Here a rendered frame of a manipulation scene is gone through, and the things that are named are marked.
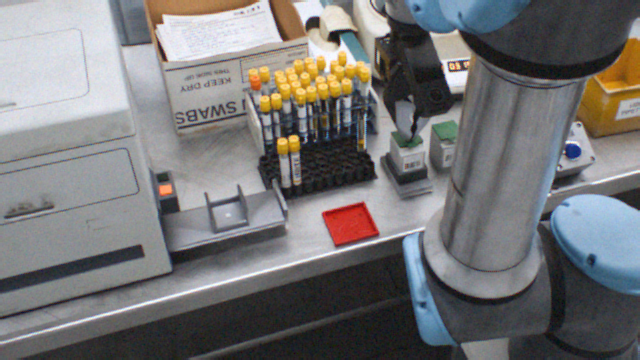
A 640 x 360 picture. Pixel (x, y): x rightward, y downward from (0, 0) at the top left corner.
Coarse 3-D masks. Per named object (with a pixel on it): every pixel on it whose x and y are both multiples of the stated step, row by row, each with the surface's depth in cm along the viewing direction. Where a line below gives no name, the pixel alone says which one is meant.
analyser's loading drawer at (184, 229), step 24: (240, 192) 104; (264, 192) 108; (168, 216) 105; (192, 216) 105; (216, 216) 105; (240, 216) 105; (264, 216) 104; (288, 216) 104; (168, 240) 101; (192, 240) 101
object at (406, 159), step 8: (392, 136) 112; (392, 144) 112; (392, 152) 113; (400, 152) 110; (408, 152) 110; (416, 152) 110; (424, 152) 111; (400, 160) 110; (408, 160) 111; (416, 160) 111; (400, 168) 111; (408, 168) 112; (416, 168) 112
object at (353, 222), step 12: (348, 204) 111; (360, 204) 111; (324, 216) 109; (336, 216) 110; (348, 216) 110; (360, 216) 110; (336, 228) 108; (348, 228) 108; (360, 228) 108; (372, 228) 108; (336, 240) 106; (348, 240) 105; (360, 240) 106
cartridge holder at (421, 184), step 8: (384, 160) 117; (392, 160) 114; (384, 168) 117; (392, 168) 114; (424, 168) 113; (392, 176) 114; (400, 176) 112; (408, 176) 112; (416, 176) 113; (424, 176) 114; (400, 184) 113; (408, 184) 113; (416, 184) 113; (424, 184) 113; (432, 184) 113; (400, 192) 112; (408, 192) 112; (416, 192) 113; (424, 192) 113
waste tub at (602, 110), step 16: (624, 64) 132; (592, 80) 120; (608, 80) 133; (624, 80) 134; (592, 96) 121; (608, 96) 117; (624, 96) 118; (592, 112) 122; (608, 112) 120; (624, 112) 121; (592, 128) 123; (608, 128) 122; (624, 128) 123
